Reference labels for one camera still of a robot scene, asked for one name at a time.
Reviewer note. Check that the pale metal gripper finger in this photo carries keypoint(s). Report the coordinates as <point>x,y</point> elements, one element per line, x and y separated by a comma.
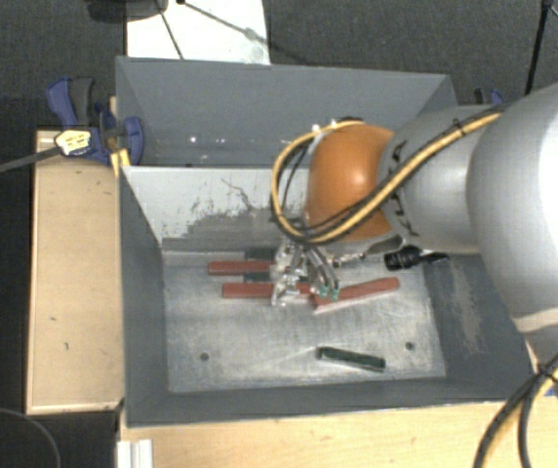
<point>284,296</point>
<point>280,270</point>

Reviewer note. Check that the dark green flat block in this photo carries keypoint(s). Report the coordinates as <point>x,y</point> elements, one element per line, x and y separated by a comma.
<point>352,360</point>
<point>257,277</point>

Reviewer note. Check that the red-brown flat block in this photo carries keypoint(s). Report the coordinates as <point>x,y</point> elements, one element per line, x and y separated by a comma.
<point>237,267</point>
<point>369,288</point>
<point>247,290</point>

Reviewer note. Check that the grey metal bin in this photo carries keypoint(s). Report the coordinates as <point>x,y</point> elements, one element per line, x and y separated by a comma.
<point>259,329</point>

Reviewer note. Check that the pale wood flat board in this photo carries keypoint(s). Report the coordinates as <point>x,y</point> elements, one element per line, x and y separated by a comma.
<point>76,281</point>

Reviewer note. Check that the black cylinder on white bracket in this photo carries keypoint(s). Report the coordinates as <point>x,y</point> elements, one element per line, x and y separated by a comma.
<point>403,259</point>

